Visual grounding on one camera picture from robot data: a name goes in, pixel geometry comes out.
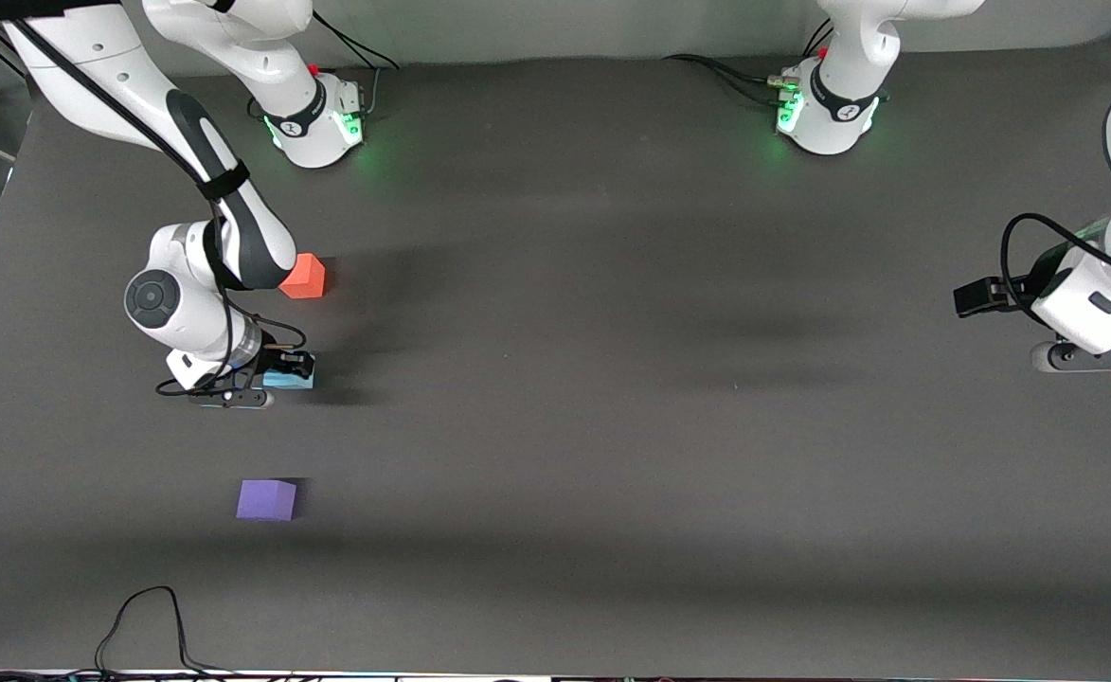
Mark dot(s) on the light blue foam block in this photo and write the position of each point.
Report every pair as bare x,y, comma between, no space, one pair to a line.
290,382

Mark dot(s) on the dark grey table mat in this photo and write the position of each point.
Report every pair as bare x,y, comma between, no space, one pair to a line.
555,474

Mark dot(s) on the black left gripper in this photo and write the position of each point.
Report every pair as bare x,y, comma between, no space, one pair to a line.
1017,287

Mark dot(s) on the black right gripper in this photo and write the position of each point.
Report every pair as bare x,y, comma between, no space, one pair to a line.
282,363

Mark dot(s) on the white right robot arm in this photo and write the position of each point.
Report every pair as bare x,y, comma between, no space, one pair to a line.
91,66

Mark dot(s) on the purple foam block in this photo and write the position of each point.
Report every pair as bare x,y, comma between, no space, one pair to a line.
266,500

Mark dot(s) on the orange foam block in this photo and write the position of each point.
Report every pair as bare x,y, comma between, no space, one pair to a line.
309,278

